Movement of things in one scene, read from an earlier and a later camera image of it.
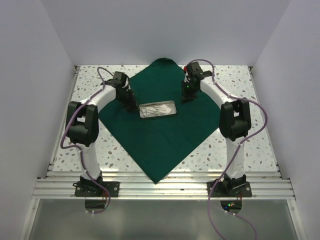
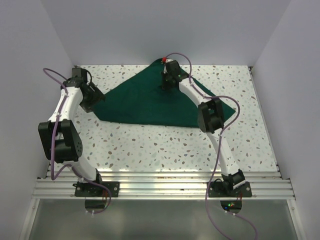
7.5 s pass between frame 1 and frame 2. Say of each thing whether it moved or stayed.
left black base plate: stayed
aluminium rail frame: stayed
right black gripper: moved
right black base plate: stayed
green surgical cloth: moved
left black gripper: moved
